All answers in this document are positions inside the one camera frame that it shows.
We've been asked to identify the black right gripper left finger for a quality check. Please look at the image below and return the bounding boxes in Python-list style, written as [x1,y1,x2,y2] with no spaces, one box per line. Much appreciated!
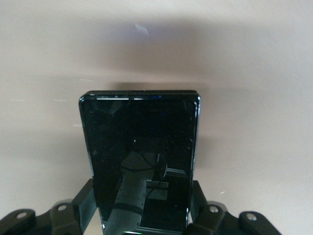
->
[0,178,99,235]

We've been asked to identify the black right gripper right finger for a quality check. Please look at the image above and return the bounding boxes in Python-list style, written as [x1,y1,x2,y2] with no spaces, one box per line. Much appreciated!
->
[185,180,282,235]

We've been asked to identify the black smartphone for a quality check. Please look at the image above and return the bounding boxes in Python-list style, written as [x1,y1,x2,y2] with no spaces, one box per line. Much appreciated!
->
[78,90,201,235]

